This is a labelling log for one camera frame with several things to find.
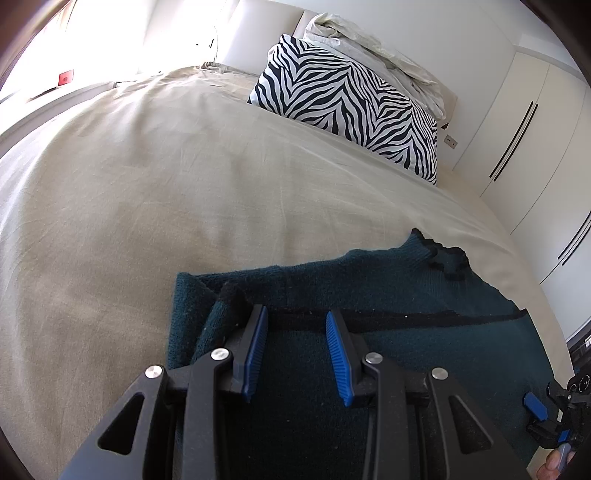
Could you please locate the white crumpled duvet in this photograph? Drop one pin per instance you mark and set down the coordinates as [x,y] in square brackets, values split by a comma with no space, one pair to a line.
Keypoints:
[351,32]

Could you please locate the zebra print pillow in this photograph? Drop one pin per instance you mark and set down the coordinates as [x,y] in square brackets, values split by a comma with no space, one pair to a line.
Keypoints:
[341,92]

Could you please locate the bed with beige sheet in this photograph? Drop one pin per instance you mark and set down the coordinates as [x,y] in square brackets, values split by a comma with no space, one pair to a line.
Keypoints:
[161,184]

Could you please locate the person's right hand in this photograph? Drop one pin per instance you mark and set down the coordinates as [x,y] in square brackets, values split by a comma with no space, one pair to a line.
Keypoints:
[551,470]

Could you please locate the red box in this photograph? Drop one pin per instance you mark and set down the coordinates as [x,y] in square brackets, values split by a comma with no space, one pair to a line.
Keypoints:
[66,78]

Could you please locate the wall power outlet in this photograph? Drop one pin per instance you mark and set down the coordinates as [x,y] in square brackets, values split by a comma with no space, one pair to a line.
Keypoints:
[451,141]

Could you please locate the white wardrobe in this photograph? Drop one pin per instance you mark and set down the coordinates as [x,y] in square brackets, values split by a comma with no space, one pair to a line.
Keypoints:
[545,184]

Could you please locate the white window ledge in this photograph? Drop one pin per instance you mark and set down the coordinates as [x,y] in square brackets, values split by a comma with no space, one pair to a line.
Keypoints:
[55,99]

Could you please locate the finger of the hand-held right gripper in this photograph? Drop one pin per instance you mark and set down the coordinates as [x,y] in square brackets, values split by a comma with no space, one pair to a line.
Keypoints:
[535,406]
[549,436]

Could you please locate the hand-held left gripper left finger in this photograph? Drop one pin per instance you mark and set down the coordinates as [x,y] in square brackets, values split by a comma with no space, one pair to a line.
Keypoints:
[256,350]

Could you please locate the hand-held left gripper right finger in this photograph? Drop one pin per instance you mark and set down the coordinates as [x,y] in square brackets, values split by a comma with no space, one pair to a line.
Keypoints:
[339,364]

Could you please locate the dark green knit sweater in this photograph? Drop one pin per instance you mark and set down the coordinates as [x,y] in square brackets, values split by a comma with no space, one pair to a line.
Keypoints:
[415,369]

